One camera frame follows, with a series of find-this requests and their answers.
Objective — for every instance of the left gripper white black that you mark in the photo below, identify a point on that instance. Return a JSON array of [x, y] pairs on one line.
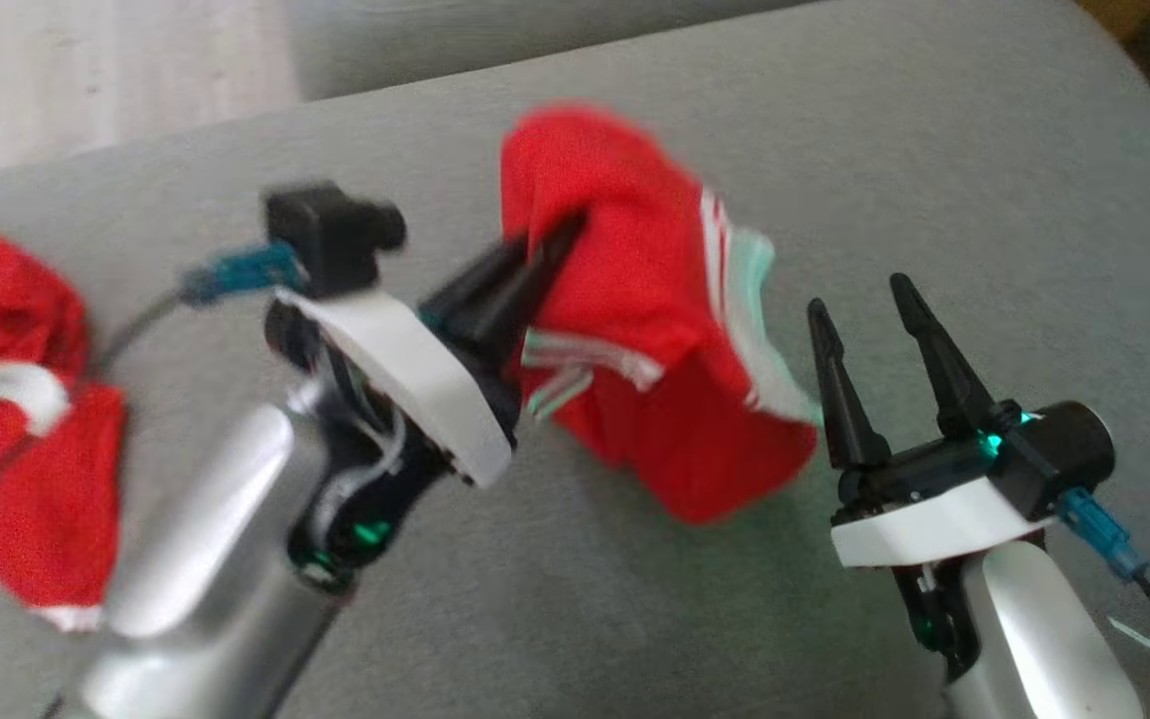
[[405, 369]]

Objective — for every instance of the red shorts white stripes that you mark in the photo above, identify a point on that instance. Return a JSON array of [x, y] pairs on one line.
[[635, 260]]

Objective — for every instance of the red Bulls 23 jersey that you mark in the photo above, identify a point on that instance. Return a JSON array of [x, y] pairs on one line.
[[36, 499]]

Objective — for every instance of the grey sofa seat cushion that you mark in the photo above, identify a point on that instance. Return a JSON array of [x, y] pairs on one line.
[[934, 180]]

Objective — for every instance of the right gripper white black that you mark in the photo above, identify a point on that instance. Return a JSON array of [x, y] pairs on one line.
[[934, 524]]

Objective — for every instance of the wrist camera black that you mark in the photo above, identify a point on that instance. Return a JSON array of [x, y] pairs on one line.
[[1064, 449], [330, 235]]

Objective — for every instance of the grey sofa backrest cushion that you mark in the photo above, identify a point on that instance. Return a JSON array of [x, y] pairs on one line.
[[495, 40]]

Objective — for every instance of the yellow cushion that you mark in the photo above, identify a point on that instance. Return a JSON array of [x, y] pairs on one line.
[[1119, 12]]

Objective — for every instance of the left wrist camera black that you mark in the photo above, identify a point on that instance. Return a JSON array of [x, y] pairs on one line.
[[330, 235]]

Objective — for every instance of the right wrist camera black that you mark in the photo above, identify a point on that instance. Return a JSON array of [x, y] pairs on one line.
[[1064, 449]]

